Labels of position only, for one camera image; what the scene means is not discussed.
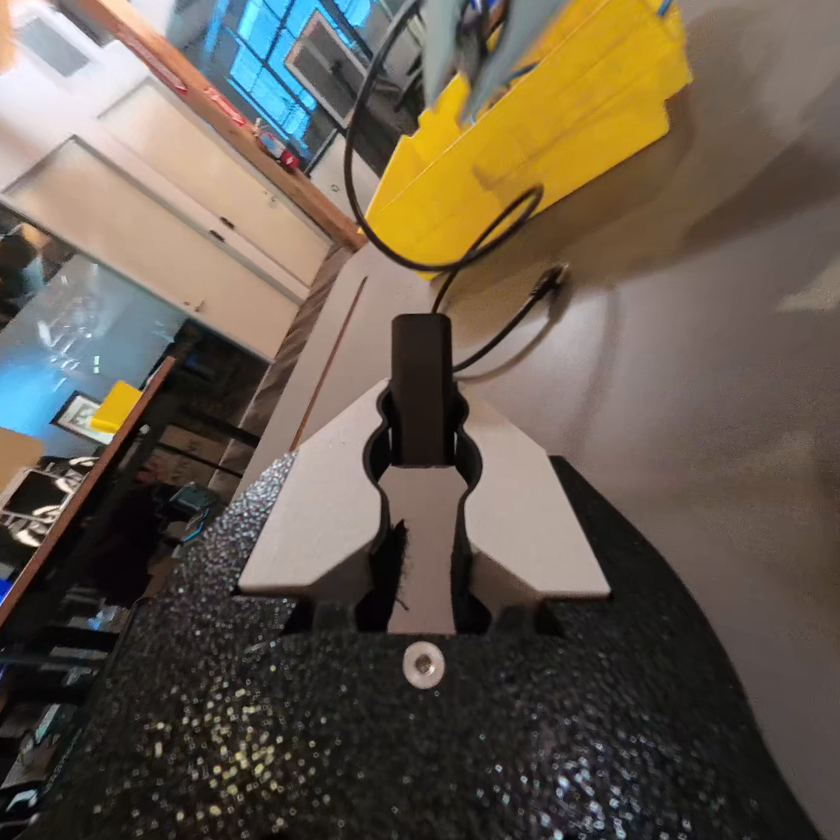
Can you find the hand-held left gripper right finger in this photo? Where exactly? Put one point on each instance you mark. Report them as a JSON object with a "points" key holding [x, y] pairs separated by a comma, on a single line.
{"points": [[525, 518]]}

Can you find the yellow plastic bin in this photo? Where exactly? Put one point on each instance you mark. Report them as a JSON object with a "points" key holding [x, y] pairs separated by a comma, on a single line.
{"points": [[525, 151]]}

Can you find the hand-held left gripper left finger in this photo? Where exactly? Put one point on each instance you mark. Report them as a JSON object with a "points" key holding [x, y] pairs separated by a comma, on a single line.
{"points": [[315, 512]]}

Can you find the wooden beam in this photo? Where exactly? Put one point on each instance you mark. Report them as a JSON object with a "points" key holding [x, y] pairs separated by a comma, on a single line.
{"points": [[216, 118]]}

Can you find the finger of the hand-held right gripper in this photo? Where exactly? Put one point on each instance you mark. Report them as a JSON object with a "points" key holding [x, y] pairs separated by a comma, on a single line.
{"points": [[505, 59], [443, 46]]}

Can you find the white wall cabinet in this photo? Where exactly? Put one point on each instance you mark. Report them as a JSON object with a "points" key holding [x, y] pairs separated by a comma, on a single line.
{"points": [[151, 197]]}

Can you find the wooden side desk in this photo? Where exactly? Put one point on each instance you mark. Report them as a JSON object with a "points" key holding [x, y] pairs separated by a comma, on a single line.
{"points": [[92, 479]]}

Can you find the framed black-and-white tag picture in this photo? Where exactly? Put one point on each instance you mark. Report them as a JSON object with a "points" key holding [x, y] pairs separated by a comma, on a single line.
{"points": [[75, 415]]}

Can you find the grid window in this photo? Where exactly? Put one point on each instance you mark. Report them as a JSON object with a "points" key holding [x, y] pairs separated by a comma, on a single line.
{"points": [[269, 59]]}

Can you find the framed grey monitor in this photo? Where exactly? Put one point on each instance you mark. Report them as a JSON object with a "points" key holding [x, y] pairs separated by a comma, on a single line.
{"points": [[325, 69]]}

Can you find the small yellow bin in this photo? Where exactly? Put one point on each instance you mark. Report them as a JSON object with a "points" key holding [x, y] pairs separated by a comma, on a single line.
{"points": [[118, 410]]}

